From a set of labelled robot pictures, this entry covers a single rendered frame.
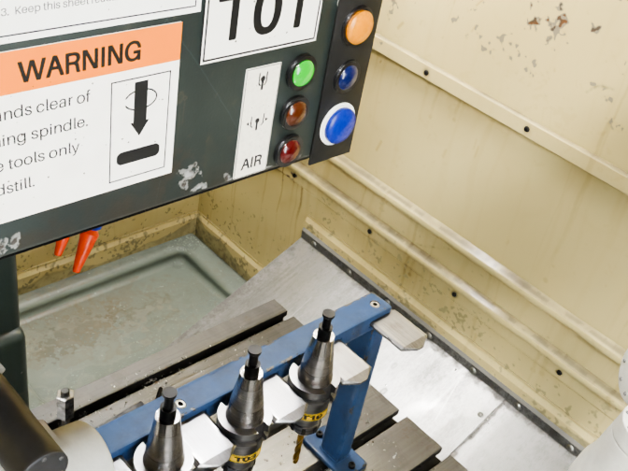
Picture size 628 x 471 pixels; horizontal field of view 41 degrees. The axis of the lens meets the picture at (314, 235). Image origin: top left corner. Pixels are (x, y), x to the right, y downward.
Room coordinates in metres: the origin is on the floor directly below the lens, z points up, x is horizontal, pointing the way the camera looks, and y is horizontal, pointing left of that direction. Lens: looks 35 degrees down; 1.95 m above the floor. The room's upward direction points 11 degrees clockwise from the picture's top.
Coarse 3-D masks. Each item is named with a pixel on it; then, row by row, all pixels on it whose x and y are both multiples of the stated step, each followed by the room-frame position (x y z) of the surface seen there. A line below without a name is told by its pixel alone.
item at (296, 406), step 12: (264, 384) 0.71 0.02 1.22; (276, 384) 0.71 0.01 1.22; (288, 384) 0.72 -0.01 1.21; (264, 396) 0.69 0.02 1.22; (276, 396) 0.69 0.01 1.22; (288, 396) 0.70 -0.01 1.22; (300, 396) 0.70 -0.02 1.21; (276, 408) 0.68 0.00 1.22; (288, 408) 0.68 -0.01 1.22; (300, 408) 0.68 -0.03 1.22; (276, 420) 0.66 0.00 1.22; (288, 420) 0.66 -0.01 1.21
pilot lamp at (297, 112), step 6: (300, 102) 0.54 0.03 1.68; (294, 108) 0.53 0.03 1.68; (300, 108) 0.54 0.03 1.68; (306, 108) 0.54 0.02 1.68; (288, 114) 0.53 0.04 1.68; (294, 114) 0.53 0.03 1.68; (300, 114) 0.54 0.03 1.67; (306, 114) 0.54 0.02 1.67; (288, 120) 0.53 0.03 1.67; (294, 120) 0.53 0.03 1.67; (300, 120) 0.54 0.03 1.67
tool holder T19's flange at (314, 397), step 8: (296, 368) 0.74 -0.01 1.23; (296, 376) 0.73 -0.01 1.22; (336, 376) 0.74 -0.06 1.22; (296, 384) 0.71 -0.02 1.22; (336, 384) 0.73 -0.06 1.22; (296, 392) 0.71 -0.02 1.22; (304, 392) 0.70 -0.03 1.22; (312, 392) 0.70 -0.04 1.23; (320, 392) 0.71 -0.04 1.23; (328, 392) 0.72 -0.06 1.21; (312, 400) 0.71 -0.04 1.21; (320, 400) 0.71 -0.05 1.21
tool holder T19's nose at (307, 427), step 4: (320, 420) 0.73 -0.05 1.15; (292, 424) 0.72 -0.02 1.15; (296, 424) 0.72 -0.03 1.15; (300, 424) 0.72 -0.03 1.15; (304, 424) 0.72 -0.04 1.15; (308, 424) 0.72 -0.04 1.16; (312, 424) 0.72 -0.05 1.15; (316, 424) 0.72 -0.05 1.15; (320, 424) 0.73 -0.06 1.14; (292, 428) 0.72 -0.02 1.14; (296, 428) 0.72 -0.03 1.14; (300, 428) 0.71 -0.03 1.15; (304, 428) 0.71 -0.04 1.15; (308, 428) 0.72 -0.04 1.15; (312, 428) 0.72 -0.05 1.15; (316, 428) 0.72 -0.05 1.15; (296, 432) 0.72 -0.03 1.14; (300, 432) 0.71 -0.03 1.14; (304, 432) 0.71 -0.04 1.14; (308, 432) 0.72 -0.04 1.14; (312, 432) 0.72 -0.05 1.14
